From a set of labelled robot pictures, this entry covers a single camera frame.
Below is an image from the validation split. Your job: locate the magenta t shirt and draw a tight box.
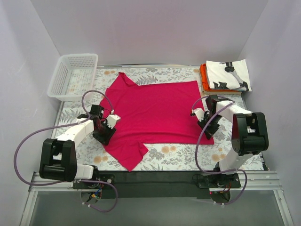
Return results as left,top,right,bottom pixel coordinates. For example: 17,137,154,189
100,73,201,171

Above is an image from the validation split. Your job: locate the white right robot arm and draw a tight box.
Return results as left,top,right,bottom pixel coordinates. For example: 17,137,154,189
190,95,269,187

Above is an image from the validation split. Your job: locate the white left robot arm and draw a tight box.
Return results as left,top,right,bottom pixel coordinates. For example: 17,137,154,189
39,105,121,188

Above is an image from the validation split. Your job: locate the floral table mat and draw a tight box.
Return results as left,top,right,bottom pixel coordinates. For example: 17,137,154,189
56,66,268,171

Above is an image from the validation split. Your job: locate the orange folded t shirt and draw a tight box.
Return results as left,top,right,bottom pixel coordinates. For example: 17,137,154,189
199,63,236,93

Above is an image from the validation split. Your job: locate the white printed folded t shirt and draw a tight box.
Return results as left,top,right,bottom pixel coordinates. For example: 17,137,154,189
206,59,252,92

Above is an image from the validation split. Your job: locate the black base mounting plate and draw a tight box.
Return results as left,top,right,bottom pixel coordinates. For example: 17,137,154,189
72,171,241,199

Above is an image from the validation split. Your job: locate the white plastic basket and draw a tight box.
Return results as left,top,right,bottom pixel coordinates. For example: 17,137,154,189
47,53,98,102

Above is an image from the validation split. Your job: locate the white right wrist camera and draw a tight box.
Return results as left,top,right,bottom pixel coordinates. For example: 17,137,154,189
190,108,205,121

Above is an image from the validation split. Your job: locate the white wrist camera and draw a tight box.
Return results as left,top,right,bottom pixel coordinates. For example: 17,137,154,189
190,108,205,121
104,114,121,129

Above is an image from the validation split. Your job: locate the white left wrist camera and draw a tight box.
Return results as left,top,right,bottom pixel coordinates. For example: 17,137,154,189
104,114,121,129

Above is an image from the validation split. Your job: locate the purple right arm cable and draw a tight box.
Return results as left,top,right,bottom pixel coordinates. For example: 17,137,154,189
190,95,248,206

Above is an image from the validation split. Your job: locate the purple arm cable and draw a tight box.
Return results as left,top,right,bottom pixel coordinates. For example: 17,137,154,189
13,89,119,213
190,95,248,206

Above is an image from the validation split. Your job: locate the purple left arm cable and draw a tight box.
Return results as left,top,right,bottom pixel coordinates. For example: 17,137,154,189
13,89,119,213

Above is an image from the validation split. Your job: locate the aluminium frame rail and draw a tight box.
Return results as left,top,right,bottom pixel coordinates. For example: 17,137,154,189
21,171,294,226

